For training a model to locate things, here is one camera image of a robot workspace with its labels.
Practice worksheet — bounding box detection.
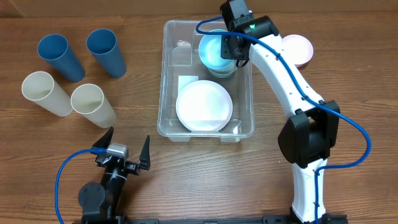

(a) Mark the light blue bowl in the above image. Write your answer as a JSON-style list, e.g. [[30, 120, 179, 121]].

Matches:
[[198, 34, 236, 73]]

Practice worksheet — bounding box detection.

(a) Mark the pink plate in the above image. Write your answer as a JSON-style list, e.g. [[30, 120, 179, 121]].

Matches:
[[176, 80, 233, 132]]

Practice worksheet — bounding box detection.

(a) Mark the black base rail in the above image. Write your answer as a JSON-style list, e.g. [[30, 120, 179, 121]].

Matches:
[[73, 213, 349, 224]]

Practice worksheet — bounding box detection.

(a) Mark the clear plastic storage container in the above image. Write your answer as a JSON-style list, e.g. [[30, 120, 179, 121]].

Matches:
[[157, 20, 254, 142]]

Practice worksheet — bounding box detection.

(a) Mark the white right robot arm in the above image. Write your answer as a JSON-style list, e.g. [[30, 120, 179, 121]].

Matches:
[[221, 14, 340, 223]]

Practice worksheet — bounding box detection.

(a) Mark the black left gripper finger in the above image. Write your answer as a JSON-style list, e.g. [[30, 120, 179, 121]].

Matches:
[[92, 126, 114, 149], [139, 135, 150, 170]]

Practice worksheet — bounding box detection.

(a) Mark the pink bowl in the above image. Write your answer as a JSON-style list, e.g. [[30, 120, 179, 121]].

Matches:
[[282, 34, 314, 67]]

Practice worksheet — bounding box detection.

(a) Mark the blue cup far left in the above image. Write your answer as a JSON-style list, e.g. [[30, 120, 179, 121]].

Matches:
[[37, 34, 85, 83]]

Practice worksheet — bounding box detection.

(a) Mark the cream cup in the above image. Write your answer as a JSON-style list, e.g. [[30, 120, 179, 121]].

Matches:
[[21, 71, 73, 117], [70, 83, 117, 128]]

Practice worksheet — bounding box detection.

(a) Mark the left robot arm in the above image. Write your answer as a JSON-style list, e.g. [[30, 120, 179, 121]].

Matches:
[[78, 127, 150, 223]]

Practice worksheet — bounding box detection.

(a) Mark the grey bowl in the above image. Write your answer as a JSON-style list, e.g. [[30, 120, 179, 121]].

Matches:
[[208, 60, 237, 78]]

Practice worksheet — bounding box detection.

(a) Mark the blue cup near container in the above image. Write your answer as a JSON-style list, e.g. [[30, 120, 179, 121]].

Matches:
[[86, 29, 127, 78]]

